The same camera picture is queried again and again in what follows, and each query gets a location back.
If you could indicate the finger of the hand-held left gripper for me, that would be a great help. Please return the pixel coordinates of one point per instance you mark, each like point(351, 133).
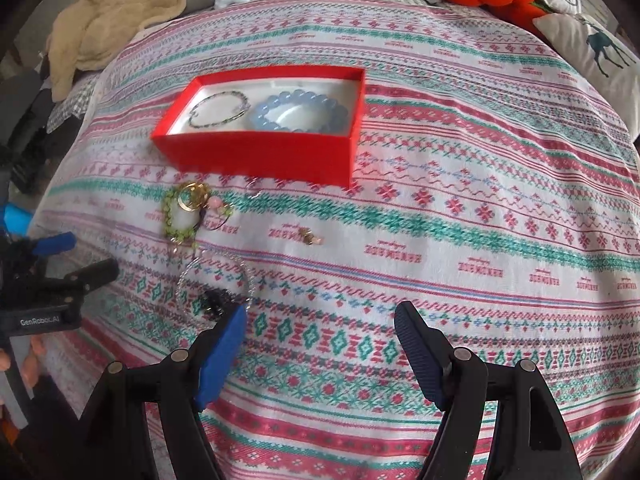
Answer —
point(52, 244)
point(90, 275)

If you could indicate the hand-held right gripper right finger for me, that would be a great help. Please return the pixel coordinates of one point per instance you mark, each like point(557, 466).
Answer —
point(420, 355)

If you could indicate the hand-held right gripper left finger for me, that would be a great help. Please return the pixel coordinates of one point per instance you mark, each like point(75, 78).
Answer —
point(220, 355)

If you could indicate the black hair claw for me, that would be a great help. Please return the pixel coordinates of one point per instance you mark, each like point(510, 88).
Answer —
point(216, 300)

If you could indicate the small gold earring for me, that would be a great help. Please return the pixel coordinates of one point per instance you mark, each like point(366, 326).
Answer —
point(309, 236)

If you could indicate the red jewelry box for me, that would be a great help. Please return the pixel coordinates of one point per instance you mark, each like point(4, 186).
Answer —
point(260, 155)

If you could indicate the person's left hand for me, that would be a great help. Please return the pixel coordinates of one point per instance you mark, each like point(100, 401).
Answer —
point(35, 360)

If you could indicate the blue plastic object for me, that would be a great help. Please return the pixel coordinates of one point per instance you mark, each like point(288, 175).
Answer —
point(15, 217)

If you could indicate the dark chair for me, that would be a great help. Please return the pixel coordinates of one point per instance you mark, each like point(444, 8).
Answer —
point(25, 115)

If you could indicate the grey checked bed sheet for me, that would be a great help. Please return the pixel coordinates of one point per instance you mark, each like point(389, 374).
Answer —
point(70, 102)

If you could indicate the patterned red green blanket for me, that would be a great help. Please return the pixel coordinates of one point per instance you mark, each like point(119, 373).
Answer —
point(450, 185)

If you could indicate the beige quilted blanket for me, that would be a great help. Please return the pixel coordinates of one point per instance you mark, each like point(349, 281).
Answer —
point(115, 15)

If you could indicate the white deer print pillow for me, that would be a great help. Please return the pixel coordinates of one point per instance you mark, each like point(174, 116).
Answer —
point(590, 55)

